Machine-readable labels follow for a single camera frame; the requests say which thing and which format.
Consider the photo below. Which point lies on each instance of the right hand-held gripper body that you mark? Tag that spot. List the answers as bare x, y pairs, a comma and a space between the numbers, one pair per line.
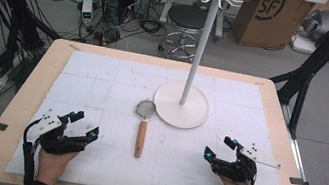
239, 169

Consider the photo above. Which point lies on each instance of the small white device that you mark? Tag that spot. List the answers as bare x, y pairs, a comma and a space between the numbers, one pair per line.
87, 12

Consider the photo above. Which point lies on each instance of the cardboard box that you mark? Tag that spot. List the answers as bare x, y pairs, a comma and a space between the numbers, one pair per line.
265, 21

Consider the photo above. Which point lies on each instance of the white flat board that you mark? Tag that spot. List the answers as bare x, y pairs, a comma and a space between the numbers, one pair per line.
321, 49

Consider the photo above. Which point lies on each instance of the black round stool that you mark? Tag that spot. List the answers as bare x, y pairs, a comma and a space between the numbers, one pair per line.
187, 16

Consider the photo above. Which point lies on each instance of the white gridded mat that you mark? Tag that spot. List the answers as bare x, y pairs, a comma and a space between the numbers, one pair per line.
173, 168

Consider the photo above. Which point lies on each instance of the wooden table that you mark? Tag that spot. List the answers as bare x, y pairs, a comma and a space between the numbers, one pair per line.
284, 133

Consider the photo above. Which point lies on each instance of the person's left hand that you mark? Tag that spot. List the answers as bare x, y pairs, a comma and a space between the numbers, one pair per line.
52, 166

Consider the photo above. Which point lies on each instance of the white hook stand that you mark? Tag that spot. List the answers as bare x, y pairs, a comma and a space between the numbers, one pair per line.
180, 108

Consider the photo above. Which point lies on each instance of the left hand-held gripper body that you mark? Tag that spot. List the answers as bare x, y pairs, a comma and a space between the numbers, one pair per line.
48, 125

